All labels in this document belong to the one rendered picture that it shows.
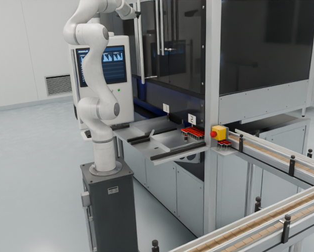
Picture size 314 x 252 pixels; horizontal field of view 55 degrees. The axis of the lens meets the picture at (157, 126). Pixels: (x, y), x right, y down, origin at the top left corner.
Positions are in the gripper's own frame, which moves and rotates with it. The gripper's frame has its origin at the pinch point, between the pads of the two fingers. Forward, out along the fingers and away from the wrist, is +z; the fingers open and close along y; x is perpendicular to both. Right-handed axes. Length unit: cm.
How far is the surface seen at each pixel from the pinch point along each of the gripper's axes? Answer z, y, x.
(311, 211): -80, 88, -104
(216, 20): -27, 56, -15
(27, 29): 372, -315, 105
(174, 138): 3, 24, -84
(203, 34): -20, 48, -20
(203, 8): -24, 49, -7
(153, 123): 34, 4, -75
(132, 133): 11, -8, -80
